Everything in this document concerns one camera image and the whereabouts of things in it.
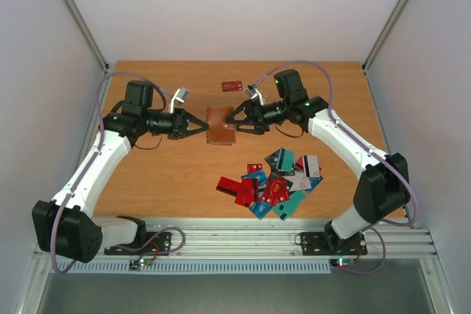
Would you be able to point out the frame post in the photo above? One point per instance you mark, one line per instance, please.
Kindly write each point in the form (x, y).
(394, 16)
(86, 33)

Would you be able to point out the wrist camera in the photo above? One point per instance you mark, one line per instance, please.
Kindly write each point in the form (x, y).
(178, 98)
(253, 92)

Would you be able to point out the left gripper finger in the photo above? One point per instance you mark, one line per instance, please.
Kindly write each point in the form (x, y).
(192, 132)
(194, 122)

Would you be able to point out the brown leather card holder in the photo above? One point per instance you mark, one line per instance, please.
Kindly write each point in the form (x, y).
(220, 133)

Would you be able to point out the left frame post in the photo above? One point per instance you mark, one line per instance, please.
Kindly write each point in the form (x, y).
(86, 33)

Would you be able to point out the right circuit board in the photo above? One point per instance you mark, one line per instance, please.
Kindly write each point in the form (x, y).
(342, 262)

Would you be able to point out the white card with stripe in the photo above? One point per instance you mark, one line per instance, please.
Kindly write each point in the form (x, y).
(311, 166)

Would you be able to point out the aluminium frame rails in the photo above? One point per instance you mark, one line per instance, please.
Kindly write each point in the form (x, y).
(272, 238)

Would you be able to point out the circuit board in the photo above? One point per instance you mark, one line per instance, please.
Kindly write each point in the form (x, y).
(342, 262)
(141, 263)

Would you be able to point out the small red card top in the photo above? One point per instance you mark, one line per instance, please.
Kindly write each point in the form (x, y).
(253, 167)

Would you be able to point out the teal card with stripe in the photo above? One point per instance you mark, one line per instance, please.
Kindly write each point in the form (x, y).
(285, 160)

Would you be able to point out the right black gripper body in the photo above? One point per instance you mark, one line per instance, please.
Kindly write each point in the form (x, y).
(255, 116)

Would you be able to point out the white card centre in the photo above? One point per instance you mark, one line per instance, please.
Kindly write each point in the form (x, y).
(298, 182)

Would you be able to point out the teal card bottom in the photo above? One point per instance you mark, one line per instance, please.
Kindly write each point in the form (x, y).
(286, 209)

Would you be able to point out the red card left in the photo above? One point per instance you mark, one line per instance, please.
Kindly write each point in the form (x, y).
(247, 193)

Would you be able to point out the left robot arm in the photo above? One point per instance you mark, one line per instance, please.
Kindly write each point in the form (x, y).
(64, 226)

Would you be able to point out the blue card bottom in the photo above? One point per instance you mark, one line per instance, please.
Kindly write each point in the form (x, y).
(260, 209)

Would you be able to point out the blue card centre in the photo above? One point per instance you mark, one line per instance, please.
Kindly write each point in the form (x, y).
(260, 176)

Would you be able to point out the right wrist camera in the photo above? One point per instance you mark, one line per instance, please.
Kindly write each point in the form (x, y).
(253, 92)

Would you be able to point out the right frame post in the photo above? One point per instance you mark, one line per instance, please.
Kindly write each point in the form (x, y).
(394, 16)

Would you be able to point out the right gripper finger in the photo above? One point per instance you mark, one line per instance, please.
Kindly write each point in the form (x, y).
(254, 131)
(232, 117)

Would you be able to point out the left circuit board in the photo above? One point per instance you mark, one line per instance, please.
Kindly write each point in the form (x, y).
(141, 263)

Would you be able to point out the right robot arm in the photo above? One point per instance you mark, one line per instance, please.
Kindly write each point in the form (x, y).
(382, 178)

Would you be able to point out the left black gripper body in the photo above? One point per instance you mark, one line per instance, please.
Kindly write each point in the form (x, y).
(178, 124)

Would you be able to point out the grey slotted cable duct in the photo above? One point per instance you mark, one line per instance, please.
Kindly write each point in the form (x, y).
(201, 266)

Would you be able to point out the red VIP card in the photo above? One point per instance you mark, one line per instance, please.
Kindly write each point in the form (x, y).
(275, 191)

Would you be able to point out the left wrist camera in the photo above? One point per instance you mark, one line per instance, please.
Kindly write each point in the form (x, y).
(178, 98)

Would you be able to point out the blue card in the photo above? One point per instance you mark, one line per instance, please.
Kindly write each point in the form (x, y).
(260, 176)
(314, 182)
(260, 209)

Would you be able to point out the lone red card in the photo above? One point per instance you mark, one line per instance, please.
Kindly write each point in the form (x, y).
(232, 86)

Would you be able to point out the black card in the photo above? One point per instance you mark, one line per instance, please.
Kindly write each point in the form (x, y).
(275, 159)

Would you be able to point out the dark red striped card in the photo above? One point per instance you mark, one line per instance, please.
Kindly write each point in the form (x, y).
(228, 186)

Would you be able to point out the blue card right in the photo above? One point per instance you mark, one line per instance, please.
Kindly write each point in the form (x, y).
(314, 182)

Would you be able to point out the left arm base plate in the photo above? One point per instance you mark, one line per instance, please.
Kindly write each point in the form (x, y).
(161, 243)

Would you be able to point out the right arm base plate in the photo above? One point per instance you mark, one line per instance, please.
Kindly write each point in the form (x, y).
(314, 244)

